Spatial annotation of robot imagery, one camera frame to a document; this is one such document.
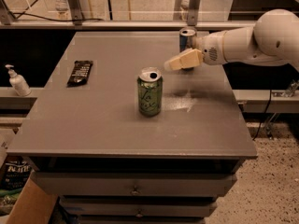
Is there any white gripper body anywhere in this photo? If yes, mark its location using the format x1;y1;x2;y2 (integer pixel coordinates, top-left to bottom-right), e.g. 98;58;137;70
194;31;227;65

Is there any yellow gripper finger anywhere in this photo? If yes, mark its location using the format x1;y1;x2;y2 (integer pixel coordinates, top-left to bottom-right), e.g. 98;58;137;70
164;49;203;71

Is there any blue silver redbull can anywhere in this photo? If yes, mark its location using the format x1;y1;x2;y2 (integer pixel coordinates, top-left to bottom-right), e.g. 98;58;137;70
178;27;198;71

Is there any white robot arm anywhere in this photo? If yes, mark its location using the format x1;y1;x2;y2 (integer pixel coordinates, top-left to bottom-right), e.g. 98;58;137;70
164;9;299;71

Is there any green soda can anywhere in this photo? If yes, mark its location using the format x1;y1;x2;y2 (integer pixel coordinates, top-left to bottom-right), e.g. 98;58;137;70
137;67;163;117

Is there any black snack bar wrapper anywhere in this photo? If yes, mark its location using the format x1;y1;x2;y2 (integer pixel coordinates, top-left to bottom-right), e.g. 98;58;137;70
67;61;93;87

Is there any grey drawer cabinet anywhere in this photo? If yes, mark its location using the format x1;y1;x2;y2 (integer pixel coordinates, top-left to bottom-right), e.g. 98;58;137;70
8;32;257;224

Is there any top grey drawer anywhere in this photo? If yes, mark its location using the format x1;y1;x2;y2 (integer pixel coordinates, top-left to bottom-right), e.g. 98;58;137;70
31;172;236;197

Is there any grey drawer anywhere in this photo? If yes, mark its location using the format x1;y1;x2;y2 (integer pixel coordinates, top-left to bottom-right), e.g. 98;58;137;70
31;172;236;197
60;197;217;217

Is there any white pump dispenser bottle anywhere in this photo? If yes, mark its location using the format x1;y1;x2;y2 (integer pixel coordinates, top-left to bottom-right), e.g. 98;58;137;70
5;64;31;96

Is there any black snack bag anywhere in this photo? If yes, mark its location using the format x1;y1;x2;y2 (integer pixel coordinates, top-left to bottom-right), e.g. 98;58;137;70
0;156;32;190

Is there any cardboard box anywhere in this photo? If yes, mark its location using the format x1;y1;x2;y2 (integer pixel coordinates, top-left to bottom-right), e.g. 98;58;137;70
5;171;60;224

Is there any black cable right side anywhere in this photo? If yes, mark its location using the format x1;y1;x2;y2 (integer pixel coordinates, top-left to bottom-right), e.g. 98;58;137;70
251;89;274;142

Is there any metal window rail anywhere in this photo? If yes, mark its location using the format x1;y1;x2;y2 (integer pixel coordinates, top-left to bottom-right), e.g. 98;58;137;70
0;21;255;31

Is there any black cable on floor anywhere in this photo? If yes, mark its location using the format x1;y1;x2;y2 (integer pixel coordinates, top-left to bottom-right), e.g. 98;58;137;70
8;12;106;23

